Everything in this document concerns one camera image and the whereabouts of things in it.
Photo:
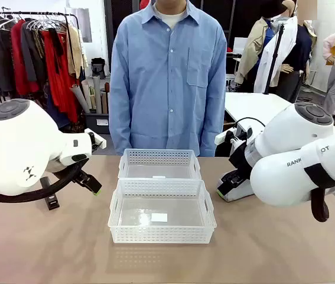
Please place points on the grey fabric roll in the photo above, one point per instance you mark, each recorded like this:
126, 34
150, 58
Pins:
80, 97

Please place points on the black stapler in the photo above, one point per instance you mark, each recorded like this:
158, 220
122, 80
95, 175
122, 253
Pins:
52, 202

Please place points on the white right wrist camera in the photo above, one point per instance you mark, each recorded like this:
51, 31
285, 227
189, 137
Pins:
221, 138

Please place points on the tall grey cardboard tube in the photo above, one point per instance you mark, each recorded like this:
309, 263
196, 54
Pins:
97, 94

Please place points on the white perforated plastic basket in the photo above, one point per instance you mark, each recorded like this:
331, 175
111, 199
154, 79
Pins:
161, 235
158, 155

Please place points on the dark grey storage box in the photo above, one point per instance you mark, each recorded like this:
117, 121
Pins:
96, 125

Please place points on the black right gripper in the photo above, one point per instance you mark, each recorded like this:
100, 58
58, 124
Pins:
241, 159

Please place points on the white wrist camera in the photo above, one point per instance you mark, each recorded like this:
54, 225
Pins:
221, 138
99, 144

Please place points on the white wall panel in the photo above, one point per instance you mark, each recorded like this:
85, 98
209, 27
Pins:
81, 26

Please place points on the person in blue shirt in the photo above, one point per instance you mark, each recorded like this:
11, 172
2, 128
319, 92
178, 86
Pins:
167, 88

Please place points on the red cap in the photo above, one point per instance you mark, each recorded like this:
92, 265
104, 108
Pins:
143, 3

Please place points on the white work table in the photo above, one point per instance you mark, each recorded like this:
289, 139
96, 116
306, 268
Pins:
253, 106

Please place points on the mannequin in white coat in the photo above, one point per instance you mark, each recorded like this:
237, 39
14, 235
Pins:
288, 38

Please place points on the long red hanging dress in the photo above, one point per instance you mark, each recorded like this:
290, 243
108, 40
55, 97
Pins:
63, 88

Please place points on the beige hanging garment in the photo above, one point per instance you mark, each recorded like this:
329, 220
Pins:
74, 53

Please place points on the mannequin in navy top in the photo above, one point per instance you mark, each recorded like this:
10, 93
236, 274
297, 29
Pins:
301, 50

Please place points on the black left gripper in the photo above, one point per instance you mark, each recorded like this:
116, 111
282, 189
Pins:
83, 177

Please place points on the red hanging jacket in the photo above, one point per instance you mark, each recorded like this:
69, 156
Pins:
18, 65

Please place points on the navy blue denim garment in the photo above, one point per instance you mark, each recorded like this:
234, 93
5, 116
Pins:
55, 115

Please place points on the cream paper roll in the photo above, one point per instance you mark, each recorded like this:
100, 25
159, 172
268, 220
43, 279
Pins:
87, 94

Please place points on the charcoal hanging jacket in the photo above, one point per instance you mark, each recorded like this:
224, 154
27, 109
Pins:
31, 53

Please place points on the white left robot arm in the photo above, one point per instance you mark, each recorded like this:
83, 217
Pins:
16, 148

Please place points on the white chair back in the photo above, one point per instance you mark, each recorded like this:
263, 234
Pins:
240, 44

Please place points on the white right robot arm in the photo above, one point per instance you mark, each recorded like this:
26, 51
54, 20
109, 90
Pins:
288, 133

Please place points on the mannequin in beige trench coat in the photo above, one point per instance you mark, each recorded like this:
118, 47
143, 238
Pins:
253, 50

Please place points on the dark grey hanging coat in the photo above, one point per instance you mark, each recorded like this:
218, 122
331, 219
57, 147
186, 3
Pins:
3, 59

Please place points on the brown cardboard tube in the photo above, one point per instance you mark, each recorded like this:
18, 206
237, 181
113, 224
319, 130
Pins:
107, 97

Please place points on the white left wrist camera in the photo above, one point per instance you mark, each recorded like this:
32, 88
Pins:
99, 144

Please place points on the black metal clothes rack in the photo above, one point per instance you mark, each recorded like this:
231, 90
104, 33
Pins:
46, 13

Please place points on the person's right forearm blue sleeve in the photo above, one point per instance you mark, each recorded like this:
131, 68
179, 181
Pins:
120, 124

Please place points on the black bag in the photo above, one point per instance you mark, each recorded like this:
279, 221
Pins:
97, 68

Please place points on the black tripod pole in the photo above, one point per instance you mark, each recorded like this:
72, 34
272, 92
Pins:
276, 53

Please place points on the person's left forearm blue sleeve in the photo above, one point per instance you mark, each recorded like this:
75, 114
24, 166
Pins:
214, 124

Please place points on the black hat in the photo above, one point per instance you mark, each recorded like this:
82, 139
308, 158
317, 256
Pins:
273, 9

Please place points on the black hanging scarf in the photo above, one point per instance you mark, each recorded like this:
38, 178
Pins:
55, 44

